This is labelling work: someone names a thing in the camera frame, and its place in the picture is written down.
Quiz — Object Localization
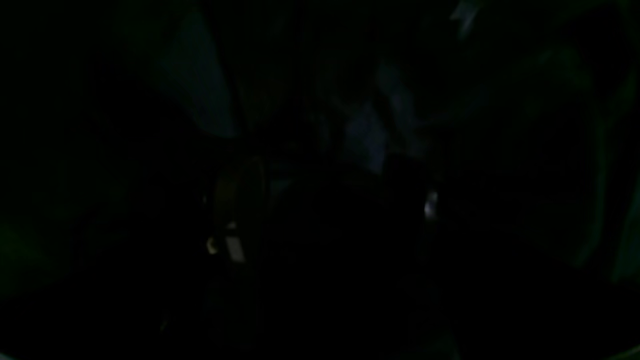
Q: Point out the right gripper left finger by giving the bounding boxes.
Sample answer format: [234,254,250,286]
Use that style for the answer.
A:
[206,157,268,351]

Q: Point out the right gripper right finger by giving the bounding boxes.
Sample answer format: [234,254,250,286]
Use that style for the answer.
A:
[410,186,458,351]

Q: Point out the dark navy t-shirt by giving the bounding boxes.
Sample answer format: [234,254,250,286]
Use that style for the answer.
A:
[141,0,639,284]

